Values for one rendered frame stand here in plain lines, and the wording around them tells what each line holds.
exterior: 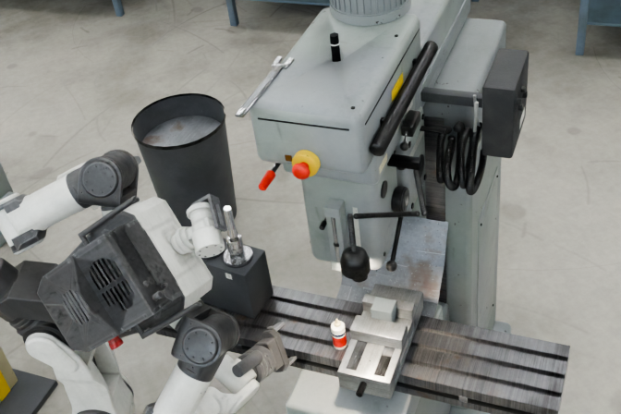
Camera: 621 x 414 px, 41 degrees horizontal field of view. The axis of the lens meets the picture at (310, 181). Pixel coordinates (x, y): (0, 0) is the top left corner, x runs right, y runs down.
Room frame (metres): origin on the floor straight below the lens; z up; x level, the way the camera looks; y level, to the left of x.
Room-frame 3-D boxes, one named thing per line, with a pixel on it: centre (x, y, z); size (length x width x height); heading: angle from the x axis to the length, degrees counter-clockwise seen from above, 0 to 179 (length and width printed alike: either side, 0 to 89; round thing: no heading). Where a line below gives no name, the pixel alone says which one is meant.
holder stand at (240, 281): (1.88, 0.29, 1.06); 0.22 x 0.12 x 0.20; 57
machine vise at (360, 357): (1.60, -0.14, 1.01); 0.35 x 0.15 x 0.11; 154
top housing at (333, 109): (1.66, -0.10, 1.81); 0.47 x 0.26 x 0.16; 154
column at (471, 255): (2.20, -0.37, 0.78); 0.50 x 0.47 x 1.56; 154
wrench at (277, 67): (1.57, 0.07, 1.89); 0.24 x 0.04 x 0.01; 152
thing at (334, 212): (1.55, -0.05, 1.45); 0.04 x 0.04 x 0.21; 64
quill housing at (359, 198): (1.66, -0.10, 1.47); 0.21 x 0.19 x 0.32; 64
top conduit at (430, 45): (1.62, -0.24, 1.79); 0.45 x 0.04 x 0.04; 154
